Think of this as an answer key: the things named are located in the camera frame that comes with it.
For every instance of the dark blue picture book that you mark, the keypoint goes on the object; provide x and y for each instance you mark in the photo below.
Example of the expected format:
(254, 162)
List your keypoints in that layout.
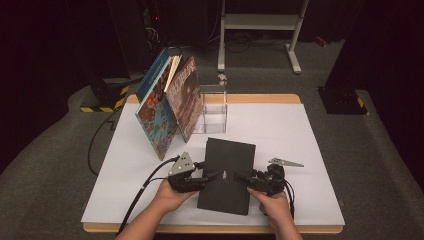
(151, 75)

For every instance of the small red object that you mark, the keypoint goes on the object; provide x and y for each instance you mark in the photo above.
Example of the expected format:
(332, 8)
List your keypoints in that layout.
(321, 41)

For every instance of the wooden table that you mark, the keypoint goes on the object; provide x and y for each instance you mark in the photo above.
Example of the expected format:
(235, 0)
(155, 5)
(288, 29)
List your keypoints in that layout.
(266, 98)

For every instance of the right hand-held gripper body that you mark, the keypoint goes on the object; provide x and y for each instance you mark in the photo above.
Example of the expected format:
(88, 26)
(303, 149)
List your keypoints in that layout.
(273, 181)

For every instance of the person's right hand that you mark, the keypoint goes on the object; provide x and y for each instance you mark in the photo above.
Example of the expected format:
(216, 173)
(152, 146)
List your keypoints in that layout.
(276, 210)

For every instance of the white metal stand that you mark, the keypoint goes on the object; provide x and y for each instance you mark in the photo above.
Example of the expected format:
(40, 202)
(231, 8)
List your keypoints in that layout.
(260, 22)

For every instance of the black hardcover notebook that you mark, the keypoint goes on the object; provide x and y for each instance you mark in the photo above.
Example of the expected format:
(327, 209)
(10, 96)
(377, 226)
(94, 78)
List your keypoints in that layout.
(226, 156)

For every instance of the black yellow striped stand base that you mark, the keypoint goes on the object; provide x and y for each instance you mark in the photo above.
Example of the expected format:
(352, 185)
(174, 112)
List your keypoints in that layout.
(106, 96)

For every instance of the thin glossy magazine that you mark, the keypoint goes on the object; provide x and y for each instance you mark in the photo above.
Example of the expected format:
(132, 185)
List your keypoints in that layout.
(186, 100)

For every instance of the clear acrylic book rack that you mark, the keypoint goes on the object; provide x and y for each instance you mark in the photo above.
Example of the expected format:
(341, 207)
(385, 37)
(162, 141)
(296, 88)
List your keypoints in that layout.
(215, 128)

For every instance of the teal picture book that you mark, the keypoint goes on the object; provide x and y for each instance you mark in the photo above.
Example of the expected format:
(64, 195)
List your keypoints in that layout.
(156, 123)

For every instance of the person's left hand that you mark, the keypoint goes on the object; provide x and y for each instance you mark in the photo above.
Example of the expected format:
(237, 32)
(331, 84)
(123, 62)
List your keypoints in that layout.
(170, 201)

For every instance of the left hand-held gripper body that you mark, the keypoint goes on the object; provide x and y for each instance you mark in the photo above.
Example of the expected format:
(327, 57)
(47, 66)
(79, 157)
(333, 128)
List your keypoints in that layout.
(181, 181)

